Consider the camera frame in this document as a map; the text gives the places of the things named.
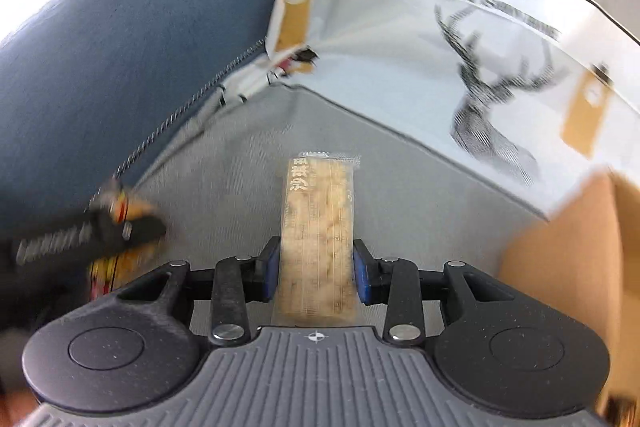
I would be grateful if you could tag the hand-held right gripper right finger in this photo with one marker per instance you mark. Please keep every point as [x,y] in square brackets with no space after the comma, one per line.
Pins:
[362,272]

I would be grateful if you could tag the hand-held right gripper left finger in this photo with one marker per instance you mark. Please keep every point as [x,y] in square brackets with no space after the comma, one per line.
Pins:
[270,267]

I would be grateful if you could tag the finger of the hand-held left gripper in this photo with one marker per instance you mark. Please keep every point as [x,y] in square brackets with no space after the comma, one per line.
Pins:
[145,231]
[106,201]

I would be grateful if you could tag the pale puffed rice bar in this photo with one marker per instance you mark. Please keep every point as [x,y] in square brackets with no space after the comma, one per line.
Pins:
[315,232]

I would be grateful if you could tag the clear bag of crackers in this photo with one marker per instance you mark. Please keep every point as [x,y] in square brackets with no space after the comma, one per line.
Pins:
[107,274]

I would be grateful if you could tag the brown cardboard box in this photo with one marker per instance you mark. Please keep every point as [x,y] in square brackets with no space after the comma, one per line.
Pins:
[575,247]

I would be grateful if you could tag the grey deer print sofa cover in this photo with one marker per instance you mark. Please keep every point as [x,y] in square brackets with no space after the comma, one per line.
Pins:
[400,32]

